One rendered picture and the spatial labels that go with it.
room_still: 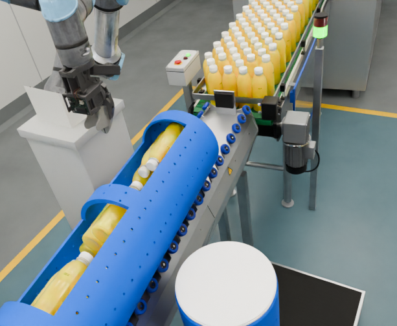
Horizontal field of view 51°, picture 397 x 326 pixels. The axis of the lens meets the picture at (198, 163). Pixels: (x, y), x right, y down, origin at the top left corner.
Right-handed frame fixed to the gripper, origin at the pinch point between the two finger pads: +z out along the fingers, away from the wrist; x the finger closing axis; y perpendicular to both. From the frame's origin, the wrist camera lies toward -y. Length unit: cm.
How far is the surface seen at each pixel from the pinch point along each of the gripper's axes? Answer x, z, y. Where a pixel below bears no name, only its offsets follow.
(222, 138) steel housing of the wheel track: 2, 49, -65
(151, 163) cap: -0.7, 24.8, -15.1
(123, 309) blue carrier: 15.1, 32.1, 30.1
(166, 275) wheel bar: 11, 50, 7
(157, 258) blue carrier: 14.5, 34.3, 12.0
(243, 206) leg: 5, 101, -75
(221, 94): -4, 37, -82
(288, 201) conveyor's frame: 17, 137, -121
